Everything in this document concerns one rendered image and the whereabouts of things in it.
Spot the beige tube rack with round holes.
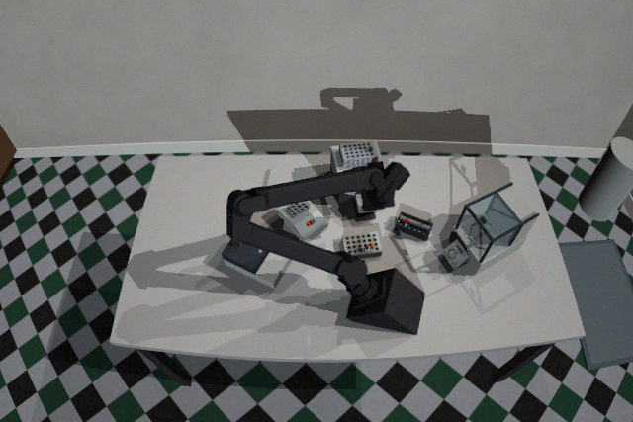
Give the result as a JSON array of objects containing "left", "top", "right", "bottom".
[{"left": 342, "top": 231, "right": 382, "bottom": 259}]

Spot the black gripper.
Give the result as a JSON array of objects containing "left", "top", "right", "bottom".
[{"left": 361, "top": 190, "right": 395, "bottom": 211}]

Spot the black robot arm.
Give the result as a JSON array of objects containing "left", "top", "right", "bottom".
[{"left": 226, "top": 161, "right": 410, "bottom": 309}]

